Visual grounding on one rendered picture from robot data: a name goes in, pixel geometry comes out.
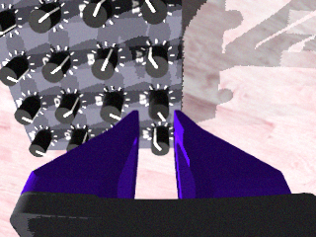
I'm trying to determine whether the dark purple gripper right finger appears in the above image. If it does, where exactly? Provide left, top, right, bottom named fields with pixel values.
left=173, top=110, right=292, bottom=198

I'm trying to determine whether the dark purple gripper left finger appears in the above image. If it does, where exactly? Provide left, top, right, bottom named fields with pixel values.
left=21, top=110, right=139, bottom=198

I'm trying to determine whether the dark grey knob box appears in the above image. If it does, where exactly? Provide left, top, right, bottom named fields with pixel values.
left=0, top=0, right=182, bottom=158

